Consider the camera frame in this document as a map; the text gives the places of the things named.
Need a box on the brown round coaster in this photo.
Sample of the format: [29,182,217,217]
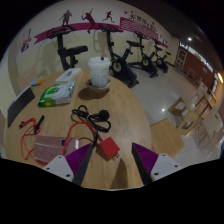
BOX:
[78,78,112,101]

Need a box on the row of black exercise bikes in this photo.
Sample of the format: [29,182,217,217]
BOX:
[45,23,173,88]

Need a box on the magenta wall banner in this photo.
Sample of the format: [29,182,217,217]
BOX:
[33,16,169,48]

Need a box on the white lidded cup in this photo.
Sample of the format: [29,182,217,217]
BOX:
[87,55,111,89]

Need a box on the black mouse pad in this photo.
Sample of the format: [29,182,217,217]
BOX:
[7,85,36,128]

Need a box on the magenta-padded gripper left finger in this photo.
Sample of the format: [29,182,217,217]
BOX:
[42,143,94,186]

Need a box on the group of wooden chairs and tables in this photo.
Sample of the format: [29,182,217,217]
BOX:
[149,81,224,159]

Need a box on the pink power strip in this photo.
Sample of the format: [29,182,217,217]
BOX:
[34,134,81,164]

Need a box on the white flat box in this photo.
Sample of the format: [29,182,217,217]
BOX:
[54,67,82,84]

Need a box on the red charging cable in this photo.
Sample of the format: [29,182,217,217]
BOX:
[18,117,103,166]

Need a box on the black power cord with plug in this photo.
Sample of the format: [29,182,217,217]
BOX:
[70,104,112,134]

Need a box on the green wet wipes pack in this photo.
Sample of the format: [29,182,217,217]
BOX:
[37,80,76,108]

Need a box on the small blue and orange object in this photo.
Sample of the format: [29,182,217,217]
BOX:
[30,78,45,87]

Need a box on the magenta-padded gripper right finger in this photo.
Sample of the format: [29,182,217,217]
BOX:
[131,142,183,186]

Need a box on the red charger block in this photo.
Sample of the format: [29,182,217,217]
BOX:
[96,135,122,162]

